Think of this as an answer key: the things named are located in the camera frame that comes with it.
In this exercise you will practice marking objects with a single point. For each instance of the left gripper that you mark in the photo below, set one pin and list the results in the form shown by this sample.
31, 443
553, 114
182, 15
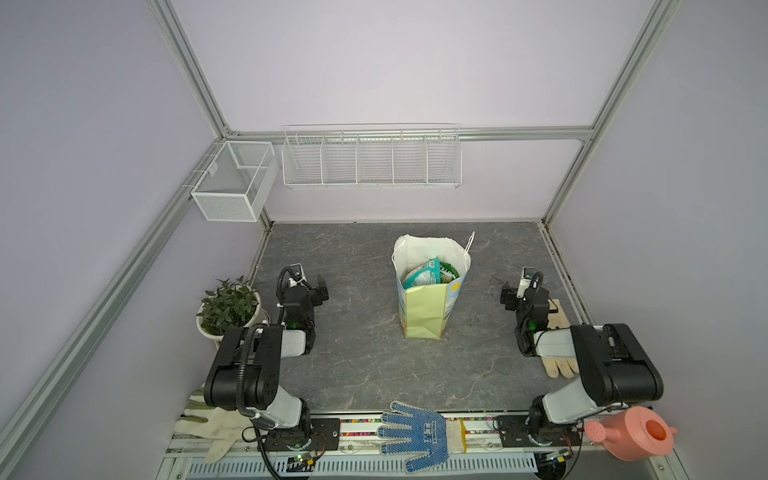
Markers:
319, 294

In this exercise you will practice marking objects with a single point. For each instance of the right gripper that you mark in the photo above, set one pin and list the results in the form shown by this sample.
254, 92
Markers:
509, 296

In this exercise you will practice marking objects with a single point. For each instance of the yellow green spring tea bag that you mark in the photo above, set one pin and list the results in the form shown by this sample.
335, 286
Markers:
448, 273

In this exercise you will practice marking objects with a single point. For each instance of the white paper bag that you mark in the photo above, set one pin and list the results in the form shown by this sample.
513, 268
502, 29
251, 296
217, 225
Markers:
424, 311

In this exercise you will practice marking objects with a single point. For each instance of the teal candy bag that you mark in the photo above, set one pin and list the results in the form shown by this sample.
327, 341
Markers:
425, 274

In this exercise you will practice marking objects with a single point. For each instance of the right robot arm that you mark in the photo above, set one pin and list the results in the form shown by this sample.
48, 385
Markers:
613, 368

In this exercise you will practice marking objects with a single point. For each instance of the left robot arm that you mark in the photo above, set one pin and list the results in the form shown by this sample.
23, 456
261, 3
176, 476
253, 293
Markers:
245, 374

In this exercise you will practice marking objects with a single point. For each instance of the cream cloth glove right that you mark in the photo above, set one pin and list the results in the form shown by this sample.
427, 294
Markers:
559, 357

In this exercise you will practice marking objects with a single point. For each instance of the potted green plant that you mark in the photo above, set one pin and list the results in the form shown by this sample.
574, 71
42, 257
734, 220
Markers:
233, 303

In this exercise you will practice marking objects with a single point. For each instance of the white mesh box basket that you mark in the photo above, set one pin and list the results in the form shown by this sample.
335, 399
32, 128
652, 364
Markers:
236, 183

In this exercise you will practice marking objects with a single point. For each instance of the white green glove left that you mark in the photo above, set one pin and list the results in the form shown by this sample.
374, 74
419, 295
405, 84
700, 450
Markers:
224, 428

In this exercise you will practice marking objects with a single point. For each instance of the blue dotted work glove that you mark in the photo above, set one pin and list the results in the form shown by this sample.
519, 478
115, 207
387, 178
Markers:
427, 436

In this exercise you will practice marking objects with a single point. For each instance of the pink watering can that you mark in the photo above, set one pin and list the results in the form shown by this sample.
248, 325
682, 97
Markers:
635, 434

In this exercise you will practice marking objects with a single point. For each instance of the white slotted cable duct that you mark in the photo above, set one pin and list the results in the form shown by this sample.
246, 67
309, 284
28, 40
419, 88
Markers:
360, 466

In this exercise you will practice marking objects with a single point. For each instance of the white wire shelf basket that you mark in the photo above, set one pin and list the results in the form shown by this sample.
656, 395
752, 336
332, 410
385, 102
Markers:
395, 155

